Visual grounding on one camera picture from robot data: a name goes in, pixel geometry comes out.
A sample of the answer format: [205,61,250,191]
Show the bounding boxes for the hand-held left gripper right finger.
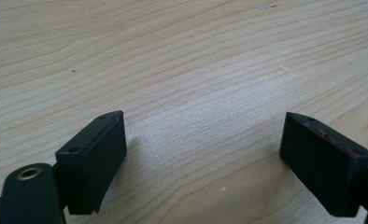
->
[278,111,368,218]

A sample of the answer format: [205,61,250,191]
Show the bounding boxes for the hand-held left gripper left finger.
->
[54,109,128,216]

